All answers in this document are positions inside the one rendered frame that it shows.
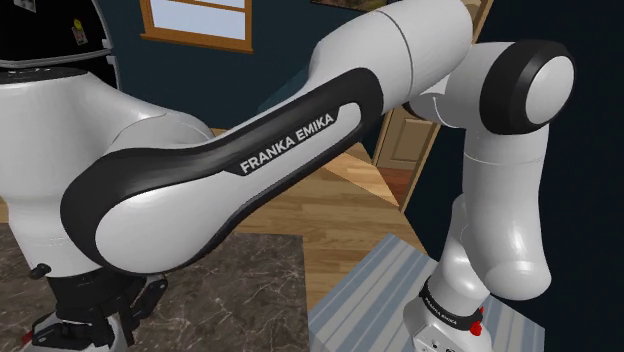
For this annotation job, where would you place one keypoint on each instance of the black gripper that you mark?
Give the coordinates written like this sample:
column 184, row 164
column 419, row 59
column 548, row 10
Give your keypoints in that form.
column 92, row 295

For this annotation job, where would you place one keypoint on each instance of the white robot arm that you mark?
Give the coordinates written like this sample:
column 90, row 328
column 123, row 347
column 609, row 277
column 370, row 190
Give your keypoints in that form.
column 170, row 219

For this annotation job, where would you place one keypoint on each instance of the striped grey robot stand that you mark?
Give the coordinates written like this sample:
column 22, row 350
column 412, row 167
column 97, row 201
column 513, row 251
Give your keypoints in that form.
column 360, row 302

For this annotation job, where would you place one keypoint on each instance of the wooden framed window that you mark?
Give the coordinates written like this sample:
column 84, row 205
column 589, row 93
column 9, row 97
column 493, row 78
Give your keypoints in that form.
column 195, row 19

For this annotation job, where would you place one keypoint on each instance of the wooden door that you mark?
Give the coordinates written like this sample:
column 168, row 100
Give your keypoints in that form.
column 404, row 141

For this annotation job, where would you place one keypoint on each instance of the wall picture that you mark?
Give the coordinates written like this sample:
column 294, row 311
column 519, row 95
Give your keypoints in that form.
column 360, row 4

